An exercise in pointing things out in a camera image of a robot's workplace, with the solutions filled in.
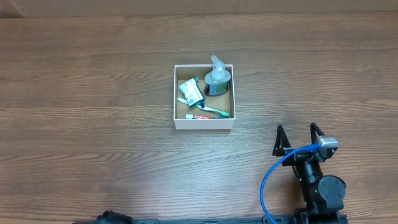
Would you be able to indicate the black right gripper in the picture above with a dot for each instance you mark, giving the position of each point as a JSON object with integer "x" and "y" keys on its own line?
{"x": 299, "y": 157}

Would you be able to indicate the green white toothbrush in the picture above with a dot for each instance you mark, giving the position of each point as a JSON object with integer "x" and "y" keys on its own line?
{"x": 223, "y": 114}

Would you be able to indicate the clear soap pump bottle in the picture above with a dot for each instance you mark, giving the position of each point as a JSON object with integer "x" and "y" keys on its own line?
{"x": 217, "y": 80}

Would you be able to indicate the Colgate toothpaste tube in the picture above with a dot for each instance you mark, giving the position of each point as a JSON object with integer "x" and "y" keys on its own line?
{"x": 197, "y": 116}

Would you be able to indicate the green white soap packet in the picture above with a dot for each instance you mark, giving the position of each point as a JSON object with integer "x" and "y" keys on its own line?
{"x": 192, "y": 93}

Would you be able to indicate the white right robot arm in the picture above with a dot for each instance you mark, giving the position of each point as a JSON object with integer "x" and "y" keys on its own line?
{"x": 323, "y": 194}

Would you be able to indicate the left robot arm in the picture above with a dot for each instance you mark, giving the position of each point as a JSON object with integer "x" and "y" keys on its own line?
{"x": 111, "y": 217}

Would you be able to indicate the pink cardboard box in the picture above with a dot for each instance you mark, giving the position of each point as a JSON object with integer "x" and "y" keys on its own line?
{"x": 225, "y": 102}

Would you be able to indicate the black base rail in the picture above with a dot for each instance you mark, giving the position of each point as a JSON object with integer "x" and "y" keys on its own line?
{"x": 258, "y": 220}

